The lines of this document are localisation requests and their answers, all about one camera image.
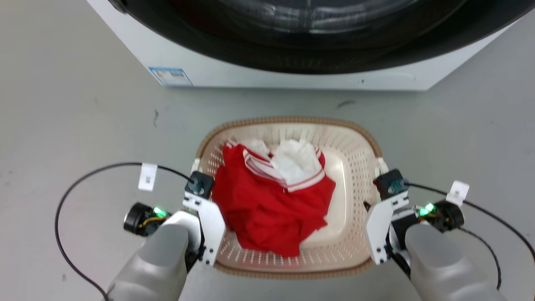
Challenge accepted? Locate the left thin black cable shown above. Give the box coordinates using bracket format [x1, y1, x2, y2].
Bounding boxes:
[55, 162, 194, 300]

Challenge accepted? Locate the beige perforated laundry basket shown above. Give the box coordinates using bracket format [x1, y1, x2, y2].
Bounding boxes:
[191, 116, 390, 280]

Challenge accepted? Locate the black round washing machine door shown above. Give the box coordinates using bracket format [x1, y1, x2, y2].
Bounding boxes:
[109, 0, 535, 75]

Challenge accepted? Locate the white crumpled garment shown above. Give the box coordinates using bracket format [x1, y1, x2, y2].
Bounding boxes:
[242, 138, 325, 187]

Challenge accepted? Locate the thin black cable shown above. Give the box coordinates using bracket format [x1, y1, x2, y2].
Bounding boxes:
[402, 181, 535, 263]
[55, 162, 194, 300]

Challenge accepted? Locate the right thin black cable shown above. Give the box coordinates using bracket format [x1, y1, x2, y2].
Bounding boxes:
[402, 181, 535, 263]

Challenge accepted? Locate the right short black cable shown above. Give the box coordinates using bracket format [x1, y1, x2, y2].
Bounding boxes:
[458, 227, 502, 291]

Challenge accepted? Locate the white washing machine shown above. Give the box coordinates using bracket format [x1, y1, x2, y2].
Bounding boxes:
[87, 0, 535, 91]

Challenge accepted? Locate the red garment with white stripes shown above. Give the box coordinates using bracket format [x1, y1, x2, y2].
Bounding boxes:
[211, 142, 336, 258]

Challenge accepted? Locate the white cable tag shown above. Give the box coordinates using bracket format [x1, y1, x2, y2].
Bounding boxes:
[446, 180, 470, 207]
[138, 163, 158, 192]

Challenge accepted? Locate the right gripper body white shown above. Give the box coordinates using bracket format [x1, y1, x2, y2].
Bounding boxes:
[365, 194, 410, 265]

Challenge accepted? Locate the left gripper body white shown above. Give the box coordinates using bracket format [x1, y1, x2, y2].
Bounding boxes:
[182, 195, 227, 267]

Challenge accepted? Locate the blue white energy label sticker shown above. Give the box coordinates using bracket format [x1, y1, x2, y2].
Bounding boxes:
[148, 67, 194, 87]

